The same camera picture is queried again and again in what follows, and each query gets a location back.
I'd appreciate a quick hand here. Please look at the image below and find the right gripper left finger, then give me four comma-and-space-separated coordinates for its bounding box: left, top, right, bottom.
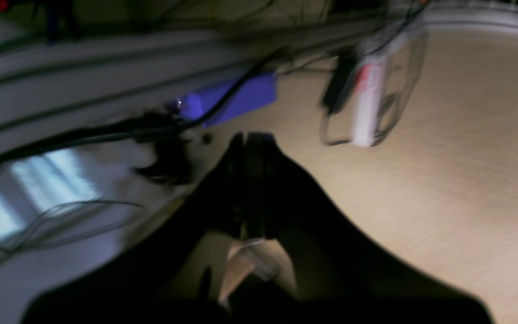
21, 133, 243, 324

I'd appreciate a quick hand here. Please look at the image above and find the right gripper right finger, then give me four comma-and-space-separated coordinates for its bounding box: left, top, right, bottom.
244, 133, 492, 324

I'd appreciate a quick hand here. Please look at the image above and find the white red bottle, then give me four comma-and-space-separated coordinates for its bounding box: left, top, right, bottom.
352, 54, 388, 147

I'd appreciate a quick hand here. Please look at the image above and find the blue box on floor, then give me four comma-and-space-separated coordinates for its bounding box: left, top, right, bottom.
165, 71, 277, 128

